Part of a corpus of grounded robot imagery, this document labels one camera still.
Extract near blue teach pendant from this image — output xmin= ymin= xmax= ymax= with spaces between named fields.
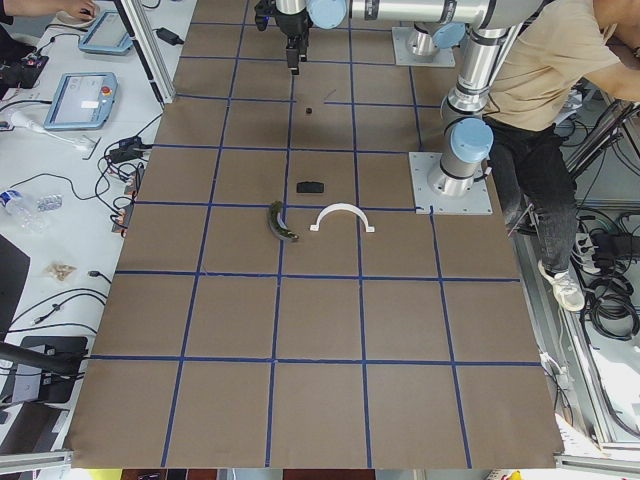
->
xmin=44 ymin=72 xmax=118 ymax=131

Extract black power adapter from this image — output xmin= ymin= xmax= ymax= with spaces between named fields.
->
xmin=155 ymin=27 xmax=184 ymax=46

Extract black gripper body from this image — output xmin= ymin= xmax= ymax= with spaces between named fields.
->
xmin=277 ymin=13 xmax=311 ymax=51

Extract person in beige shirt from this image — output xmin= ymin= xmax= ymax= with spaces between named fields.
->
xmin=484 ymin=0 xmax=639 ymax=312

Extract white curved plastic clamp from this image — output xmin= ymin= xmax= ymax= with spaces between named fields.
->
xmin=309 ymin=202 xmax=376 ymax=233

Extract far blue teach pendant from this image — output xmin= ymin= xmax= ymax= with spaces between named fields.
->
xmin=78 ymin=10 xmax=133 ymax=56

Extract green curved brake shoe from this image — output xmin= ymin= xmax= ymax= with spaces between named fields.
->
xmin=267 ymin=201 xmax=299 ymax=242

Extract brown paper table mat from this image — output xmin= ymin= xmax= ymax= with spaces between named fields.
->
xmin=66 ymin=1 xmax=562 ymax=469

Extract blue teach pendant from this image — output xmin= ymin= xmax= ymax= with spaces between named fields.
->
xmin=44 ymin=72 xmax=118 ymax=131
xmin=78 ymin=10 xmax=133 ymax=56

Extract clear plastic water bottle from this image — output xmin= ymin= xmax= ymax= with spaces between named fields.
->
xmin=1 ymin=189 xmax=62 ymax=233

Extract second person hand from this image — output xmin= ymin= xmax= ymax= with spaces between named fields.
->
xmin=57 ymin=0 xmax=98 ymax=21

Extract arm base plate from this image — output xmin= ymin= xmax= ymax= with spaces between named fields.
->
xmin=392 ymin=27 xmax=455 ymax=68
xmin=409 ymin=152 xmax=493 ymax=215

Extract aluminium frame post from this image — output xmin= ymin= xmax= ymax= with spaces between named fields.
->
xmin=114 ymin=0 xmax=176 ymax=106

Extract black brake pad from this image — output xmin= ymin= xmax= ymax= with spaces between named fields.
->
xmin=296 ymin=181 xmax=325 ymax=195

